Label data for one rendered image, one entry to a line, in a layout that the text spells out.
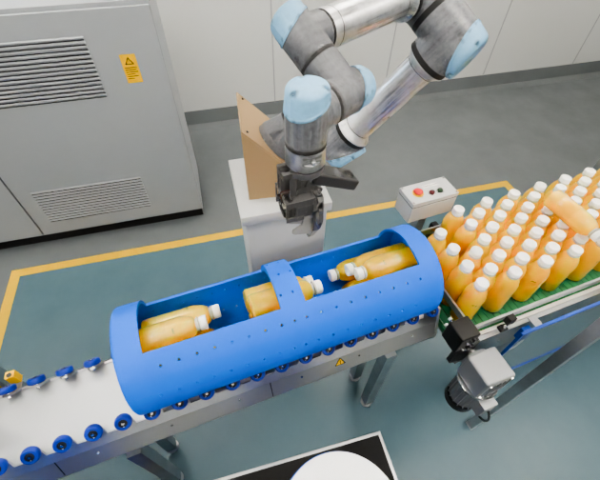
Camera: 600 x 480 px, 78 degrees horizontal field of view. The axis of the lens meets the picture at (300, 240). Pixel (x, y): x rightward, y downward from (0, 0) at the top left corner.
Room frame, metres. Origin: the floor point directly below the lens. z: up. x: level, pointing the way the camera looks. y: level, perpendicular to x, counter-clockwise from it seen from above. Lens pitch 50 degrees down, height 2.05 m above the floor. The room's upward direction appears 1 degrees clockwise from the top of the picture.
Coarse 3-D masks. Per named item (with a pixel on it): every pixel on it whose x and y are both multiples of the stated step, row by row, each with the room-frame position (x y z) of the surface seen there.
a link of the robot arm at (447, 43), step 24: (456, 0) 0.92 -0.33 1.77; (432, 24) 0.90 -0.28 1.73; (456, 24) 0.88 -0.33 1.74; (480, 24) 0.90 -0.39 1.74; (432, 48) 0.88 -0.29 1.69; (456, 48) 0.85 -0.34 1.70; (480, 48) 0.88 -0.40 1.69; (408, 72) 0.91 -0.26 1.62; (432, 72) 0.87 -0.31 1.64; (456, 72) 0.87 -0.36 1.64; (384, 96) 0.92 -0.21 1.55; (408, 96) 0.91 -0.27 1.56; (360, 120) 0.94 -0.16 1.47; (384, 120) 0.93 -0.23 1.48; (336, 144) 0.94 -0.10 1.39; (360, 144) 0.93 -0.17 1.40
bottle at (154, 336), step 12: (156, 324) 0.44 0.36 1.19; (168, 324) 0.44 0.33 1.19; (180, 324) 0.44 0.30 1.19; (192, 324) 0.45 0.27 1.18; (144, 336) 0.41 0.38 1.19; (156, 336) 0.41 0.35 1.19; (168, 336) 0.41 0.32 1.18; (180, 336) 0.42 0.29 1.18; (192, 336) 0.43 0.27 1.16; (144, 348) 0.38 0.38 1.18; (156, 348) 0.39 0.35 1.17
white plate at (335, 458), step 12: (324, 456) 0.18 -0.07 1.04; (336, 456) 0.18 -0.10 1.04; (348, 456) 0.18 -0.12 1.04; (360, 456) 0.18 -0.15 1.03; (312, 468) 0.16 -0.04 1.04; (324, 468) 0.16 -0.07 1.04; (336, 468) 0.16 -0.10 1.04; (348, 468) 0.16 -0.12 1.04; (360, 468) 0.16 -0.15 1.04; (372, 468) 0.16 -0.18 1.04
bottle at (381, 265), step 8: (408, 248) 0.71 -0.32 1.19; (376, 256) 0.67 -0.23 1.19; (384, 256) 0.67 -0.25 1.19; (392, 256) 0.67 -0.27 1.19; (400, 256) 0.67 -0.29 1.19; (408, 256) 0.67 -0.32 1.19; (368, 264) 0.65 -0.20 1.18; (376, 264) 0.64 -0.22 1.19; (384, 264) 0.64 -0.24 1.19; (392, 264) 0.65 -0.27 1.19; (400, 264) 0.65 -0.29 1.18; (408, 264) 0.66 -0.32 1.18; (416, 264) 0.66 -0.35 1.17; (368, 272) 0.63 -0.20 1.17; (376, 272) 0.62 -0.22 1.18; (384, 272) 0.63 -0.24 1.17
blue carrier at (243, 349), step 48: (384, 240) 0.82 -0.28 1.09; (240, 288) 0.63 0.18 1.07; (288, 288) 0.53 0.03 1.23; (336, 288) 0.70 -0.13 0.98; (384, 288) 0.55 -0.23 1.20; (432, 288) 0.58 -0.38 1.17; (240, 336) 0.41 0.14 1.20; (288, 336) 0.42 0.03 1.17; (336, 336) 0.45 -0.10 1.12; (144, 384) 0.30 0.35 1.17; (192, 384) 0.31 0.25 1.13
